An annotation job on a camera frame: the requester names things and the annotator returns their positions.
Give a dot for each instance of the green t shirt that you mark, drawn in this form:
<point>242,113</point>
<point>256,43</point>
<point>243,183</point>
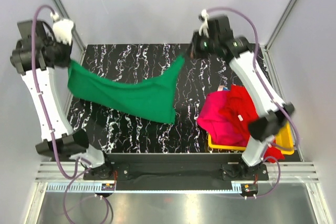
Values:
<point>151,99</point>

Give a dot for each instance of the left aluminium frame post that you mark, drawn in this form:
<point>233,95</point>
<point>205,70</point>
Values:
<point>62,10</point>

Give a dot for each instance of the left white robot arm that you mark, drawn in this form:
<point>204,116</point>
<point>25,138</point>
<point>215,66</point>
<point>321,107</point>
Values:
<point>41,49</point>

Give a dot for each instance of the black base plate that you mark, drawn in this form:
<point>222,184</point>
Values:
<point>177,172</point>

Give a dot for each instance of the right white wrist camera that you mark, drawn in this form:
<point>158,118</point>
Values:
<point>203,17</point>

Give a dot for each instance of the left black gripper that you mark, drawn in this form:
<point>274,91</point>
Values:
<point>67,49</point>

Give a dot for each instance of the aluminium front rail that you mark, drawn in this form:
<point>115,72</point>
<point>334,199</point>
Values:
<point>285,172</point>

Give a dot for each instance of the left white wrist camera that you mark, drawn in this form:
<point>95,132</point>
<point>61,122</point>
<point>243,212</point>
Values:
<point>62,29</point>

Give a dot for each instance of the aluminium frame post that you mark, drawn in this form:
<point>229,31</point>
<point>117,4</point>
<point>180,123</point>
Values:
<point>62,10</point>
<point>281,22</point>

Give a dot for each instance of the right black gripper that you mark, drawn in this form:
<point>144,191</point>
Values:
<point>196,38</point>

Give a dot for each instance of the right aluminium frame post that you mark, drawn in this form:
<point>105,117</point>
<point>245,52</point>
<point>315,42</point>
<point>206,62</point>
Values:
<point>281,22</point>

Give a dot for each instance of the red t shirt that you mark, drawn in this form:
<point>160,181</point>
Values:
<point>238,111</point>

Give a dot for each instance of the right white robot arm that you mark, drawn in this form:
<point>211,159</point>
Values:
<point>273,112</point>

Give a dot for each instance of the magenta t shirt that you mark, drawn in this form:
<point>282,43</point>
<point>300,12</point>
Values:
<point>217,125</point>

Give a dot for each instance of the yellow plastic bin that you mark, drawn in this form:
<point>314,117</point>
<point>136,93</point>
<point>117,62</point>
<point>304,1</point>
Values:
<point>283,138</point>

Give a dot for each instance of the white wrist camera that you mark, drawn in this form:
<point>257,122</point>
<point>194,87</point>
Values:
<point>203,17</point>
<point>62,29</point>

